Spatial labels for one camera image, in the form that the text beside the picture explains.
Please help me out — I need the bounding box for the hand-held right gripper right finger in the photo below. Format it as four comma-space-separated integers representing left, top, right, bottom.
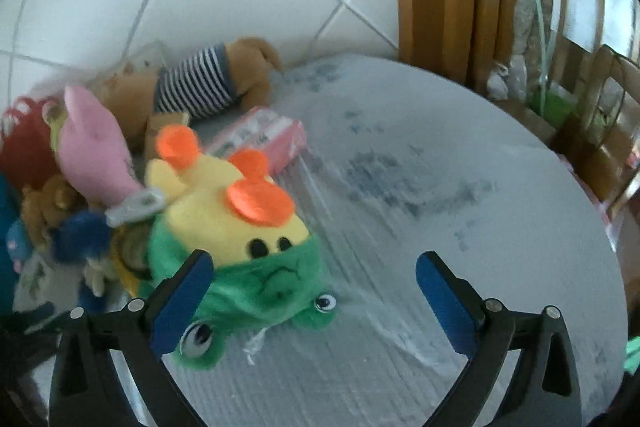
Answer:
416, 251, 583, 427

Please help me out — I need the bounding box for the small brown bear plush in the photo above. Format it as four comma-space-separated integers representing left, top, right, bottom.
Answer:
20, 177, 83, 253

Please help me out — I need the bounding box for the brown capybara plush striped shirt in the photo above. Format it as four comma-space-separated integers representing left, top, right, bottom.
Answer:
95, 37, 283, 152

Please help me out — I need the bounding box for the green frog yellow duck plush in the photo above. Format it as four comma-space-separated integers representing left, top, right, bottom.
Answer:
145, 124, 338, 370

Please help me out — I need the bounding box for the blue plastic container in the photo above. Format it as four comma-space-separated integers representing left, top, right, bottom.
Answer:
0, 172, 21, 308

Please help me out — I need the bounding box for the pink tissue packet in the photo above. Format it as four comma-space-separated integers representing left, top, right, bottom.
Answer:
205, 106, 307, 170

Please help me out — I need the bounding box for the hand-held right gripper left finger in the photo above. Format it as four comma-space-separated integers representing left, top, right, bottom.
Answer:
50, 249, 216, 427

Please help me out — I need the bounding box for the pink pig plush blue body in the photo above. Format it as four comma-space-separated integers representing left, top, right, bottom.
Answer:
5, 219, 36, 273

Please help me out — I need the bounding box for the red carry case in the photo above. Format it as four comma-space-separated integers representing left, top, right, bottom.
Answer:
0, 97, 63, 190

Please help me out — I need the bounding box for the pink plush toy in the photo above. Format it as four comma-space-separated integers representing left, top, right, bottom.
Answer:
57, 86, 138, 210

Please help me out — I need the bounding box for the wooden chair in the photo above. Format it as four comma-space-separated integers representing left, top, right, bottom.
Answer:
565, 44, 640, 208

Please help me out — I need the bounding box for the small yellow toy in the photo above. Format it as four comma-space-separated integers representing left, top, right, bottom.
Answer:
110, 227, 153, 293

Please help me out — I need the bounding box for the blue fuzzy brush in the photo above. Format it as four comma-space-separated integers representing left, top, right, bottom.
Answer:
47, 212, 113, 313

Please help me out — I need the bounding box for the white plastic bag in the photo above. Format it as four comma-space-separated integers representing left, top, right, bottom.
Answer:
487, 57, 528, 100

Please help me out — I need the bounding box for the green plastic object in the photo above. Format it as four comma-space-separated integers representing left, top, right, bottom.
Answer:
532, 84, 576, 118

